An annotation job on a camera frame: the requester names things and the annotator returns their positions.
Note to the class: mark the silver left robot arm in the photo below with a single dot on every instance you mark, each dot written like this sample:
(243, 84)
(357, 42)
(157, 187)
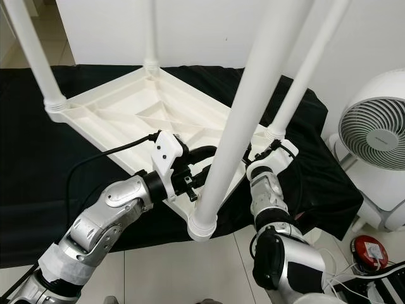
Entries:
(101, 215)

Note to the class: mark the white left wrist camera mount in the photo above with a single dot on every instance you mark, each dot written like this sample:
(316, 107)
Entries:
(168, 158)

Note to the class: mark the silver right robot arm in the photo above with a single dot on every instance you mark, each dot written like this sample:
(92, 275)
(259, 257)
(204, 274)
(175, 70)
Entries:
(285, 253)

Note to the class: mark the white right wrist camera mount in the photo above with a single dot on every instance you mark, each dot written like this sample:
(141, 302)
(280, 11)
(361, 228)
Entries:
(275, 164)

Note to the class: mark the red round floor device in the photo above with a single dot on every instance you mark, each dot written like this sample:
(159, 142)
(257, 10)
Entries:
(369, 252)

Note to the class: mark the white round fan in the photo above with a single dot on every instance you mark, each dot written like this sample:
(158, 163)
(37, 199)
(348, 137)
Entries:
(370, 136)

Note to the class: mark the white plastic table leg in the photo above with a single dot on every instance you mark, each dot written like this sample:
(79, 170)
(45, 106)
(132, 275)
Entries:
(152, 31)
(35, 50)
(310, 69)
(253, 107)

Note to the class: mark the grey robot foot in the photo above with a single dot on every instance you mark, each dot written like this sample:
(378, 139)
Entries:
(111, 300)
(211, 301)

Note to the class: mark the grey right robot foot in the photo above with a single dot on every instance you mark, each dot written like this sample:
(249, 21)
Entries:
(211, 301)

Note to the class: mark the black table cloth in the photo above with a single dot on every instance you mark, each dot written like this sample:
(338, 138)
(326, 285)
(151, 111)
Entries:
(38, 158)

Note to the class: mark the grey left robot foot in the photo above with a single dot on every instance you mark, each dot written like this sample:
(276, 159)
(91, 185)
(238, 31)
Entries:
(111, 300)

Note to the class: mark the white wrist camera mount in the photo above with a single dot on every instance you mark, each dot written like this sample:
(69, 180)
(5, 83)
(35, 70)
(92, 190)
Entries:
(168, 158)
(275, 164)

